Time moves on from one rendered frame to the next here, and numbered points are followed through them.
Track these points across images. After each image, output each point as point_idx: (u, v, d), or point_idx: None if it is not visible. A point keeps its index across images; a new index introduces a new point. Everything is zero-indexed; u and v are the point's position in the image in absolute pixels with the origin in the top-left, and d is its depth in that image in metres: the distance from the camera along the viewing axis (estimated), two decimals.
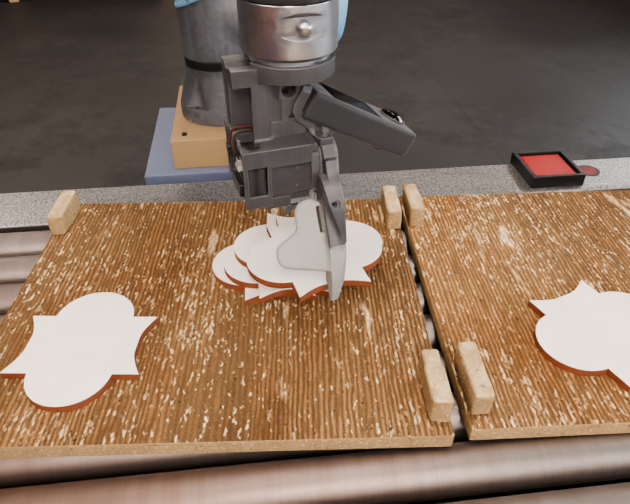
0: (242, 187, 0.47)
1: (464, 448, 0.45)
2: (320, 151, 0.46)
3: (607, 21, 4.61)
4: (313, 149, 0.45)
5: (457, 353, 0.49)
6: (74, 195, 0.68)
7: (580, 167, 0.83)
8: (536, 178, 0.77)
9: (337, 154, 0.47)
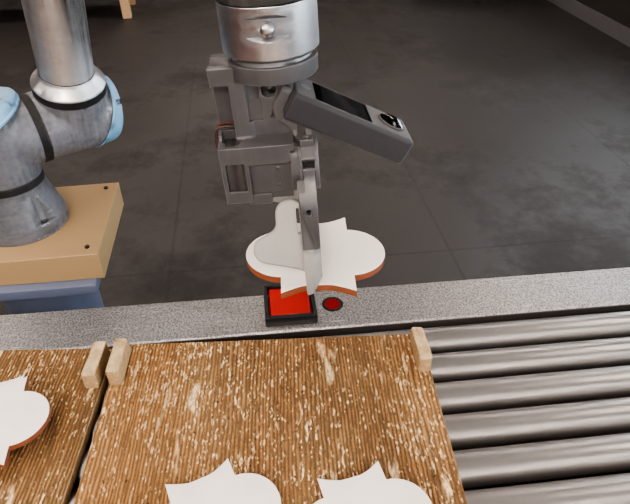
0: (226, 181, 0.48)
1: None
2: (300, 152, 0.46)
3: (559, 46, 4.65)
4: (290, 150, 0.46)
5: None
6: None
7: (327, 299, 0.86)
8: (268, 319, 0.81)
9: (317, 156, 0.46)
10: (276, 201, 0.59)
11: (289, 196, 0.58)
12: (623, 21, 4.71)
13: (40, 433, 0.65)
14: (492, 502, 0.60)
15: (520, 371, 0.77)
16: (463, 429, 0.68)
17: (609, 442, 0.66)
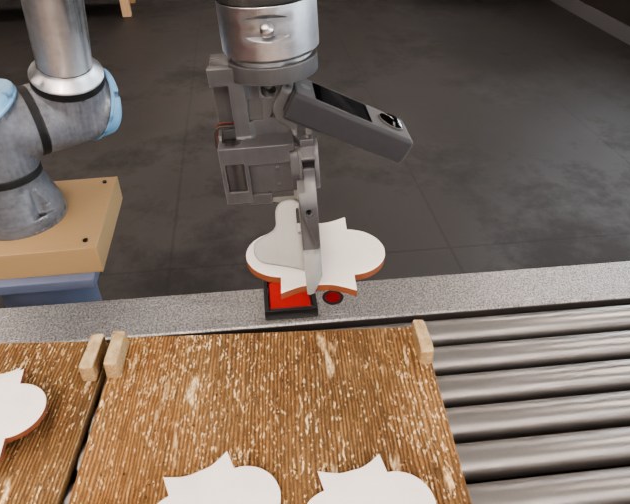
0: (226, 181, 0.48)
1: None
2: (300, 152, 0.46)
3: (560, 45, 4.64)
4: (290, 149, 0.46)
5: None
6: None
7: (327, 293, 0.86)
8: (268, 312, 0.80)
9: (317, 156, 0.46)
10: (276, 201, 0.59)
11: (289, 196, 0.58)
12: (624, 19, 4.70)
13: (36, 426, 0.64)
14: (495, 495, 0.60)
15: (523, 364, 0.76)
16: (465, 422, 0.67)
17: (613, 435, 0.65)
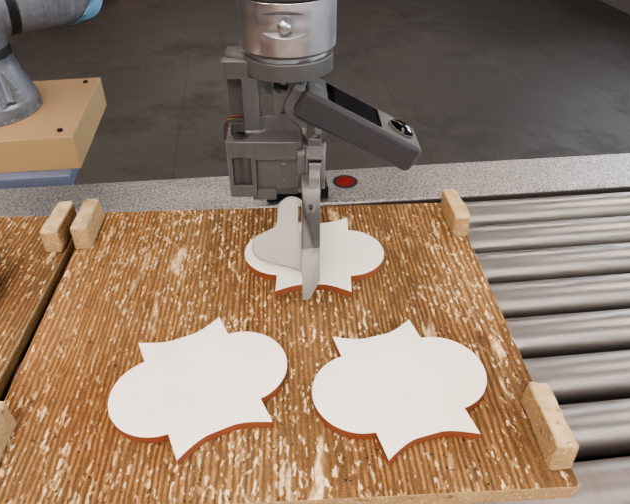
0: (231, 174, 0.49)
1: None
2: (307, 151, 0.46)
3: (568, 19, 4.52)
4: (297, 148, 0.46)
5: None
6: None
7: (338, 177, 0.73)
8: None
9: (324, 157, 0.46)
10: None
11: None
12: None
13: None
14: (555, 368, 0.47)
15: (573, 245, 0.64)
16: (511, 296, 0.55)
17: None
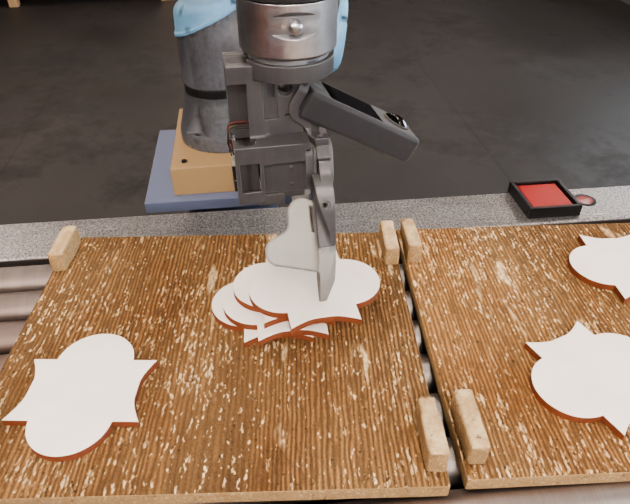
0: (236, 182, 0.47)
1: (460, 498, 0.46)
2: (315, 151, 0.46)
3: (606, 26, 4.61)
4: (307, 148, 0.45)
5: (453, 400, 0.49)
6: (75, 230, 0.69)
7: (577, 196, 0.83)
8: (533, 209, 0.78)
9: (332, 155, 0.47)
10: None
11: None
12: None
13: None
14: None
15: None
16: None
17: None
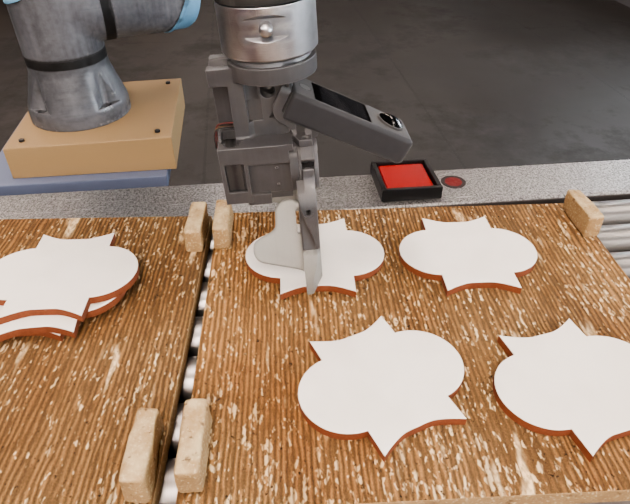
0: (225, 182, 0.48)
1: None
2: (299, 152, 0.46)
3: (585, 20, 4.52)
4: (289, 150, 0.46)
5: (184, 413, 0.40)
6: None
7: (446, 178, 0.74)
8: (386, 191, 0.69)
9: (317, 156, 0.46)
10: (276, 201, 0.59)
11: (289, 196, 0.58)
12: None
13: (140, 294, 0.53)
14: None
15: None
16: None
17: None
